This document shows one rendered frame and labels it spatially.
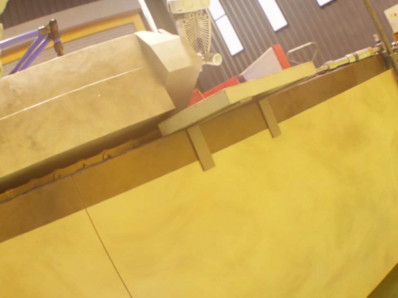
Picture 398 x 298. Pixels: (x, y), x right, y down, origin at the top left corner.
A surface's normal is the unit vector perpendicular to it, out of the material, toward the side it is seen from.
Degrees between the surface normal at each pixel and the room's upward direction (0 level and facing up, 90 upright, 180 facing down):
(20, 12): 90
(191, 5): 121
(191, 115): 90
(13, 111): 80
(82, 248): 90
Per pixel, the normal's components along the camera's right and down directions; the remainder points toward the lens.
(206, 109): -0.72, 0.29
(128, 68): 0.44, -0.40
